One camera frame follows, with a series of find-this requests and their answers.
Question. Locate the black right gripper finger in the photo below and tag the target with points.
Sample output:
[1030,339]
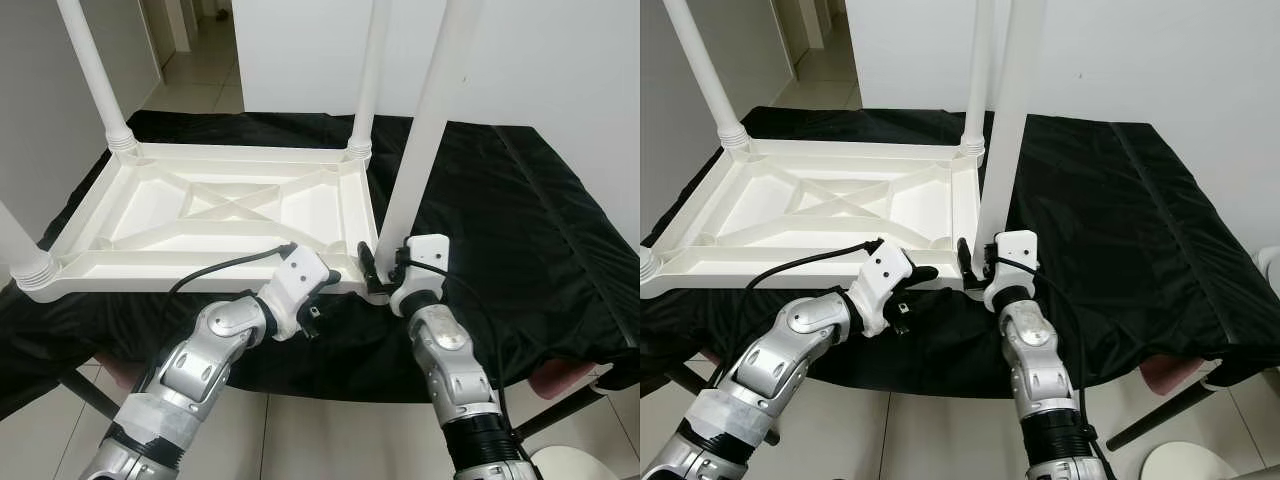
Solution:
[369,266]
[967,263]

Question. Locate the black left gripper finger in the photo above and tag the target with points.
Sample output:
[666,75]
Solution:
[923,273]
[331,277]

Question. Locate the white plastic table top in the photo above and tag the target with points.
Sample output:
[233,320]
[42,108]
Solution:
[760,210]
[150,210]

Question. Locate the black cloth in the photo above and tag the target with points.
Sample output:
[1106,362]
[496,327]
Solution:
[1150,240]
[540,240]

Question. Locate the pink folding table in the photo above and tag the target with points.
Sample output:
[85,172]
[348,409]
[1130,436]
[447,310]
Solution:
[1170,375]
[560,378]

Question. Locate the white round stand base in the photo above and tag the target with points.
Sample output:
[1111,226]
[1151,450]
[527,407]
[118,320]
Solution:
[565,465]
[1185,462]

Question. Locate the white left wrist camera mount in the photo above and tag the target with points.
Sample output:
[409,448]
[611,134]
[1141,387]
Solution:
[885,275]
[300,280]

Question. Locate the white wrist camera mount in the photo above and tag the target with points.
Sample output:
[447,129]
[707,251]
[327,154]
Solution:
[1012,262]
[885,275]
[300,280]
[425,265]

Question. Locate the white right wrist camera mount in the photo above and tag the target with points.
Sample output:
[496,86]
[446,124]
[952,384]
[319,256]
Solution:
[1012,262]
[425,265]

